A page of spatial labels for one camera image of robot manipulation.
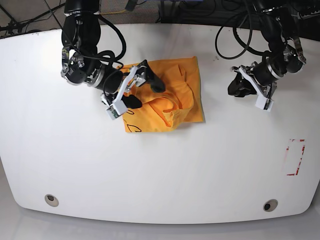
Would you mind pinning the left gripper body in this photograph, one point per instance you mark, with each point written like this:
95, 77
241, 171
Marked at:
264, 71

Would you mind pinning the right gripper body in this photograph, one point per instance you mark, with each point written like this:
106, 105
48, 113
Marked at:
111, 81

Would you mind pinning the yellow T-shirt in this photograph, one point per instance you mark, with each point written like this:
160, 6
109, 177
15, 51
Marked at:
165, 111

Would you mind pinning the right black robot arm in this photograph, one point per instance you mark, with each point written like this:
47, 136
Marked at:
83, 63

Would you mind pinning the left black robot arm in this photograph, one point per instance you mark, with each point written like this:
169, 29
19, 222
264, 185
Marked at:
285, 53

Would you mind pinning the white power strip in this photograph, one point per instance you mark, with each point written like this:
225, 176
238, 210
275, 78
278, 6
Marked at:
309, 12

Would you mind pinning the red tape rectangle marking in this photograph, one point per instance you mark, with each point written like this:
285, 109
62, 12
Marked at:
293, 156

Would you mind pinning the black tripod stand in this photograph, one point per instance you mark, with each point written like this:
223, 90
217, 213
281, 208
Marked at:
20, 27

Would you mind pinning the right table grommet hole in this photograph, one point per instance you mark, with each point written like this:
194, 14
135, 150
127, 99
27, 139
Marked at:
270, 205

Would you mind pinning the table grommet hole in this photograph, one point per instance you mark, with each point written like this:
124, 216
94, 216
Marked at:
270, 205
51, 200

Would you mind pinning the left table grommet hole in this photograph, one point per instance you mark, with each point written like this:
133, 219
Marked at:
51, 200

